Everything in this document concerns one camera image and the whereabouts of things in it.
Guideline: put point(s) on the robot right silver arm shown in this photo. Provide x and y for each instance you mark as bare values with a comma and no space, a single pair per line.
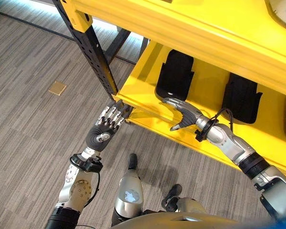
231,143

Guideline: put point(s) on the brass floor plate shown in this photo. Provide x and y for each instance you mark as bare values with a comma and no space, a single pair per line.
57,88

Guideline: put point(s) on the yellow metal shelf board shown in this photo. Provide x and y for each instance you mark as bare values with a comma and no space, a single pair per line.
209,95
205,31

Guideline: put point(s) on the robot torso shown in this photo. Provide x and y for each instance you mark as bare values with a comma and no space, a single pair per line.
181,221

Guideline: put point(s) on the robot left silver arm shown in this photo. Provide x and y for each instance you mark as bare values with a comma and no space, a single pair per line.
77,188

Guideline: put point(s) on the robot right silver leg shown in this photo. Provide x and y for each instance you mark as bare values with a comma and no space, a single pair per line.
181,202

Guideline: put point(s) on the robot right five-finger hand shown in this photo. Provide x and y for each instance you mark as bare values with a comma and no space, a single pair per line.
189,114

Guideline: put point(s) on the robot left silver leg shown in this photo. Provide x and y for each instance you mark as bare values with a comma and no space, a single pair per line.
129,190

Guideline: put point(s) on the white round object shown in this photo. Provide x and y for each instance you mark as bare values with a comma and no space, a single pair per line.
282,12

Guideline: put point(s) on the robot left five-finger hand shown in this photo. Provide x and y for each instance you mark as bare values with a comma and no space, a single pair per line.
97,137

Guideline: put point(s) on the black perforated shelf post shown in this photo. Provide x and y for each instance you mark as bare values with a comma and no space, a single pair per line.
93,50

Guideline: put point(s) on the robot silver leg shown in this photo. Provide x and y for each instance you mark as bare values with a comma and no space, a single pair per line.
129,190
181,202

